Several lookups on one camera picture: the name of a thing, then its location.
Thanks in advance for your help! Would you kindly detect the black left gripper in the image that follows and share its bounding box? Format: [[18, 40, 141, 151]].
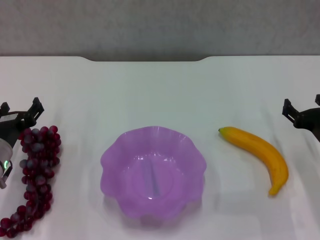
[[0, 96, 46, 151]]

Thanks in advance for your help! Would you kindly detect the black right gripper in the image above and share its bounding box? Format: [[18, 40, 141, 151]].
[[282, 94, 320, 142]]

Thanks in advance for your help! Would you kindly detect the red grape bunch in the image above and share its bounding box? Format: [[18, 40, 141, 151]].
[[0, 125, 62, 239]]

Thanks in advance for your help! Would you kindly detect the yellow banana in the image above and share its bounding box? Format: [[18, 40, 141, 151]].
[[218, 126, 290, 197]]

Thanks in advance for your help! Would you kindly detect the purple scalloped plastic bowl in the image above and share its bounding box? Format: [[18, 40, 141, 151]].
[[100, 125, 208, 228]]

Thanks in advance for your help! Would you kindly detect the black wrist cable with plug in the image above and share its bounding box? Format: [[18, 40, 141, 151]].
[[0, 160, 13, 190]]

